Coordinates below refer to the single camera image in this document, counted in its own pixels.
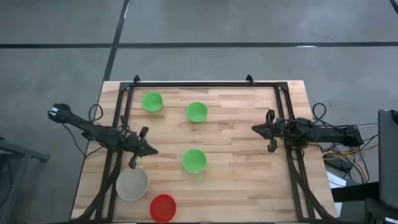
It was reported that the grey metal table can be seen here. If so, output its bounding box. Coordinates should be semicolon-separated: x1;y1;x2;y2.
0;136;50;224

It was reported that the green plastic bowl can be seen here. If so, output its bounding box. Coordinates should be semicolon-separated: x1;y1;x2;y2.
182;148;208;174
185;101;208;123
141;92;164;113

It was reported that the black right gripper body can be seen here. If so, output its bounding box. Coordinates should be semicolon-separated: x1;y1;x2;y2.
266;109;282;154

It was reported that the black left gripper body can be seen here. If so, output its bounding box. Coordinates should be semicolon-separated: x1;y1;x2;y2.
125;126;150;170

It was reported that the black metal table frame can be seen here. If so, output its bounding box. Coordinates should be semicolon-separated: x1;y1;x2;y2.
74;80;338;223

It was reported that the black flat case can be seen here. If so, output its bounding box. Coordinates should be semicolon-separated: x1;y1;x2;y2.
377;108;398;203

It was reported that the white paper sheet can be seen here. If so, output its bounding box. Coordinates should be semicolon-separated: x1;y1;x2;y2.
326;170;345;215

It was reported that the black power brick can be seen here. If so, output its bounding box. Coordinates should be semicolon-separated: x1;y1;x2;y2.
326;158;352;172

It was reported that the yellow floor cable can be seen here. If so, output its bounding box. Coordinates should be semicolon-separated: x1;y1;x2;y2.
322;144;379;184

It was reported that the large beige bowl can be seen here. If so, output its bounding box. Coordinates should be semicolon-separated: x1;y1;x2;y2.
115;167;149;202

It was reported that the black looped cable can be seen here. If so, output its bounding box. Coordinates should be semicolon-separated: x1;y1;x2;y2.
312;102;328;125
88;103;104;124

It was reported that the red plastic bowl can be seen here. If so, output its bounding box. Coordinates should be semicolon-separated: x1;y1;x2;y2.
149;194;177;223

